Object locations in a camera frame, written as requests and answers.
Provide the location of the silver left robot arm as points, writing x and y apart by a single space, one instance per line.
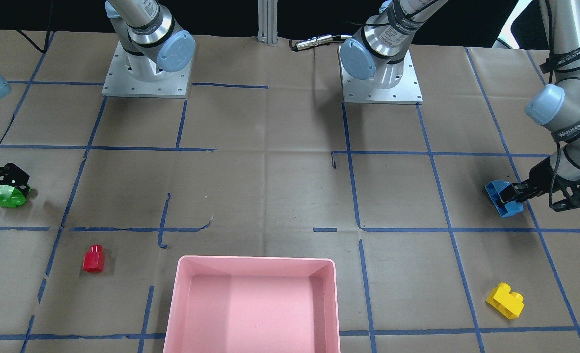
374 57

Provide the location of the blue toy block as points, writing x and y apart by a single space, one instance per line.
502 195

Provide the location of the metal cable connector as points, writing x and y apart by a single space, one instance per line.
317 41

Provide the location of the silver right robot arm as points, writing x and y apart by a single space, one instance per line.
153 59

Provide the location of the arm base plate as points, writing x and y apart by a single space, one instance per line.
131 76
393 84

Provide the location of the pink plastic box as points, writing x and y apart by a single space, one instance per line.
234 304

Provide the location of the aluminium profile post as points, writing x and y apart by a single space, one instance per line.
267 22

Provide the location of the red toy block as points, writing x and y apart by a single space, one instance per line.
94 259

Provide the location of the green toy block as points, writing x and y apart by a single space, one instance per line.
11 197

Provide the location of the yellow toy block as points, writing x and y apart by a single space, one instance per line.
507 302

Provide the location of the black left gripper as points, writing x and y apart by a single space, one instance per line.
541 178

